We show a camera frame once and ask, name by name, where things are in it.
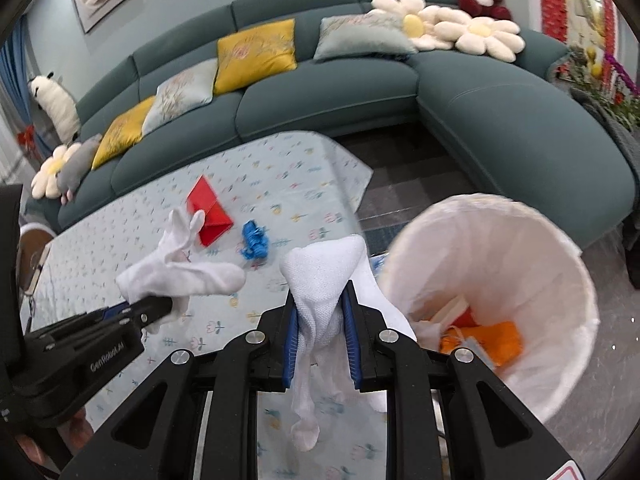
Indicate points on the grey blanket on sofa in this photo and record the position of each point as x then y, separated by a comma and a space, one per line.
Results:
627, 143

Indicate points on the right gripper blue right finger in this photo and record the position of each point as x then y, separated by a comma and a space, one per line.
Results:
352, 329

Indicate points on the blue wrapper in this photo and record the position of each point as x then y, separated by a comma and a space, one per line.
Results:
255, 242

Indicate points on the light green cushion right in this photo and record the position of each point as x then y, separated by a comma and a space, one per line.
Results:
357, 35

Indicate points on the floral light blue tablecloth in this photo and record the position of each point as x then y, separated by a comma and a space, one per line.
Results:
299, 186

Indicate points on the white flower pillow left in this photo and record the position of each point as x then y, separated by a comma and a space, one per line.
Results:
45, 182

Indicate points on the white panda plush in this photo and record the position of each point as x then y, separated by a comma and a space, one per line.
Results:
57, 104

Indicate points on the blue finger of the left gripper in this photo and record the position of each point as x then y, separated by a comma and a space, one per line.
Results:
114, 311

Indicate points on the white lined trash bin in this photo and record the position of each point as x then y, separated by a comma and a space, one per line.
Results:
511, 264

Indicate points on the red paper box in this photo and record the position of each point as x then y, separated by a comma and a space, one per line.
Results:
216, 220

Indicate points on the grey plush toy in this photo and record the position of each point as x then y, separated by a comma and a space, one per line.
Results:
78, 162

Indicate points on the white flower pillow pair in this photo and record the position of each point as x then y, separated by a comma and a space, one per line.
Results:
431, 27

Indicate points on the yellow cushion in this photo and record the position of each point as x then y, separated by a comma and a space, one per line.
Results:
254, 54
123, 133

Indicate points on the light green cushion left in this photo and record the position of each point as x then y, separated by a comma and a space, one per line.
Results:
190, 89

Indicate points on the teal sectional sofa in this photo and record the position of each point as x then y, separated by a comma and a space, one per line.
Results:
508, 127

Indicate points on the yellow cushion left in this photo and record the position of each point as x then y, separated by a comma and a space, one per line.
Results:
123, 133

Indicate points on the light green cushion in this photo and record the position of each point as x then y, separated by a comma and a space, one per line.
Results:
357, 35
190, 89

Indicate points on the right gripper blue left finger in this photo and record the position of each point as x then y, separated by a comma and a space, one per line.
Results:
290, 348

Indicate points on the yellow cushion centre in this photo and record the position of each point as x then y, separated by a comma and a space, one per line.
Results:
254, 54

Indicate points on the potted flower plants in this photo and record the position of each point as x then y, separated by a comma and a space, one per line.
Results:
602, 79

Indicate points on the wooden chair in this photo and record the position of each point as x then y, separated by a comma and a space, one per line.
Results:
33, 251

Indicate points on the red and white paper cup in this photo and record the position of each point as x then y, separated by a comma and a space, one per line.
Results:
466, 320

